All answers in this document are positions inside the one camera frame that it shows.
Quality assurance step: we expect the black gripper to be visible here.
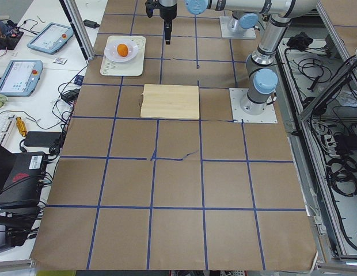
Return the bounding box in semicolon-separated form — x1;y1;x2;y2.
145;0;177;45

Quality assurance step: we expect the orange mandarin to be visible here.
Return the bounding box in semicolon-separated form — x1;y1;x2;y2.
116;43;129;57

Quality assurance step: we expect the white ribbed plate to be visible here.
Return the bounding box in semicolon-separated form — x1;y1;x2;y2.
104;39;139;63

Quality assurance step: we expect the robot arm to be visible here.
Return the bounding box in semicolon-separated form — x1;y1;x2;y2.
184;1;317;116
227;11;258;33

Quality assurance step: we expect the black power adapter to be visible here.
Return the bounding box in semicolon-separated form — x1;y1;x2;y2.
83;20;100;29

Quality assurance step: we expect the bamboo cutting board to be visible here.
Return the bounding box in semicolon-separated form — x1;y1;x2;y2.
140;84;200;120

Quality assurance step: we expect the upper teach pendant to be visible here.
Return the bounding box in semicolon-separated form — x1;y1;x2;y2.
26;22;74;54

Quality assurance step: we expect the teach pendant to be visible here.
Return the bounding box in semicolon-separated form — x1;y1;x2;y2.
26;22;74;54
0;60;43;97

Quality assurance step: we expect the lower teach pendant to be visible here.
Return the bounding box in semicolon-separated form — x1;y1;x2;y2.
0;60;43;97

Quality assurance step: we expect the gold metal cylinder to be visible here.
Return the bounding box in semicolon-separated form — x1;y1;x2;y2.
16;117;28;137

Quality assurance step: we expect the white keyboard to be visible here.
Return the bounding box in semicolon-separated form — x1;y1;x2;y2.
0;114;16;147

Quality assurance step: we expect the black laptop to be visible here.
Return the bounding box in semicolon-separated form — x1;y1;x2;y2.
0;145;48;209

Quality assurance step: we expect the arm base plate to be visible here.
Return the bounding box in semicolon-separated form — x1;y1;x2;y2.
229;88;278;124
219;16;256;40

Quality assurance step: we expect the aluminium frame post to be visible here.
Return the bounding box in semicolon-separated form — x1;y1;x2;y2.
59;0;95;61

